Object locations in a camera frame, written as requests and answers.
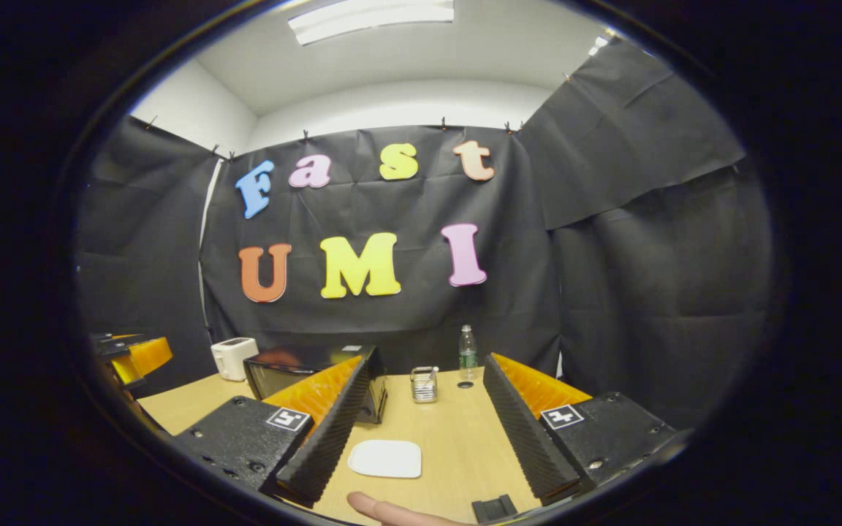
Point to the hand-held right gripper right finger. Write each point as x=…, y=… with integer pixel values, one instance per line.
x=531, y=446

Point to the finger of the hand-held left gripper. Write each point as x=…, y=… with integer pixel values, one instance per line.
x=150, y=356
x=118, y=340

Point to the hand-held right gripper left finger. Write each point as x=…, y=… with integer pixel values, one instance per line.
x=330, y=431

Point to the black electric oven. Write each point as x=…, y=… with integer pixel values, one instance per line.
x=282, y=372

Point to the white square plate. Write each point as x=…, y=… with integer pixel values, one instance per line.
x=386, y=459

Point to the white toaster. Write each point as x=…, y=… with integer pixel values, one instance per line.
x=233, y=359

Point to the clear plastic water bottle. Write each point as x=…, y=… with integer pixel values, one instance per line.
x=468, y=354

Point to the black backdrop cloth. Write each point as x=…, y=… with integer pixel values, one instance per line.
x=633, y=277

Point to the long ceiling light panel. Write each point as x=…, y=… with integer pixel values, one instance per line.
x=370, y=19

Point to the small ceiling light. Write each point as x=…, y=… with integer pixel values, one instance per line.
x=599, y=45

